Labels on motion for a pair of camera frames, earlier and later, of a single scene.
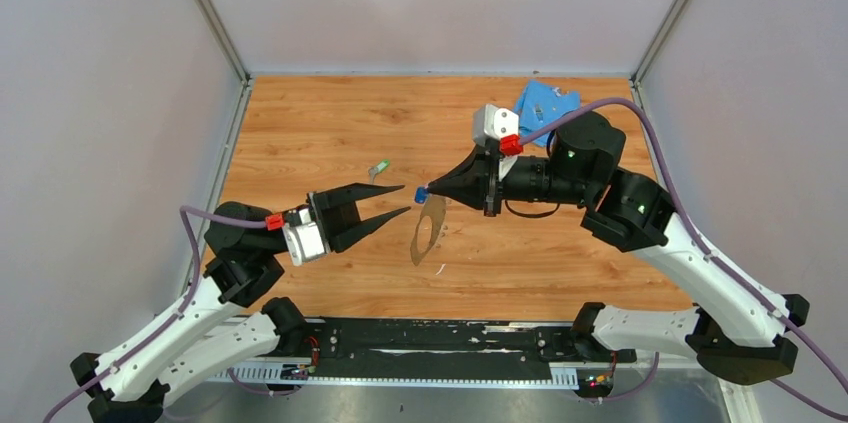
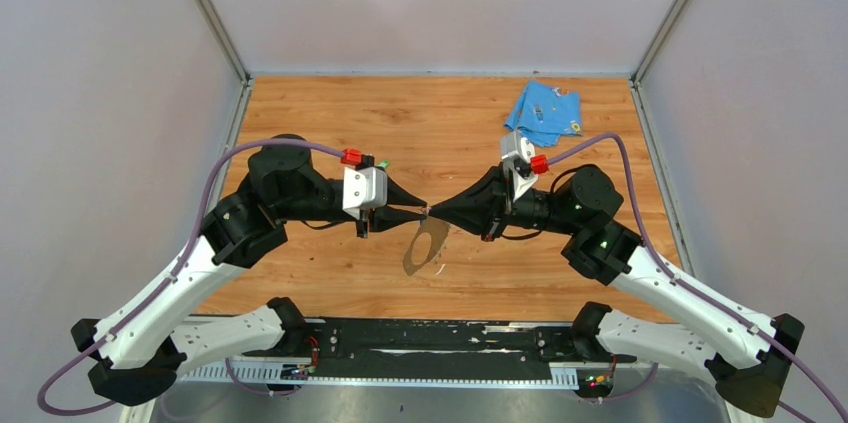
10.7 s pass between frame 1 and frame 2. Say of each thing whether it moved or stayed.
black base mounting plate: stayed
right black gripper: moved
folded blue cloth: stayed
